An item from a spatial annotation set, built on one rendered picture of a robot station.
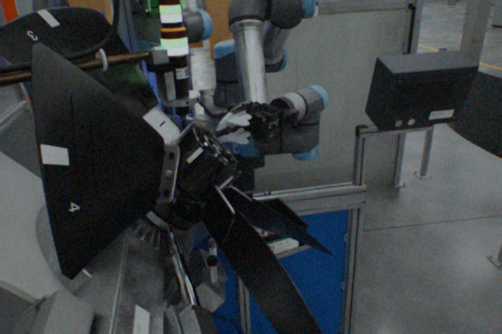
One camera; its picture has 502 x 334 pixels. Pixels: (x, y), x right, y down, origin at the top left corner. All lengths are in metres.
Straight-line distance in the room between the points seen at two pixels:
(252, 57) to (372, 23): 1.78
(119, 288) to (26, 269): 0.16
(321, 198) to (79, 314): 0.93
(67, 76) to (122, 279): 0.26
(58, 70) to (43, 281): 0.33
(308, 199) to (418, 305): 1.10
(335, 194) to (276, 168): 1.56
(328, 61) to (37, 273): 2.34
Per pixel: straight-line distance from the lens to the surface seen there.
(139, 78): 0.75
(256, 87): 1.09
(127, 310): 0.54
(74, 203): 0.43
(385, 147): 3.12
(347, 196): 1.35
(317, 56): 2.72
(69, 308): 0.53
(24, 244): 0.70
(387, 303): 2.22
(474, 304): 2.35
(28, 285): 0.65
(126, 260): 0.60
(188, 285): 0.59
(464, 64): 1.33
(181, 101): 0.73
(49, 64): 0.45
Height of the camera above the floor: 1.49
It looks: 25 degrees down
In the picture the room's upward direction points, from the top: 3 degrees counter-clockwise
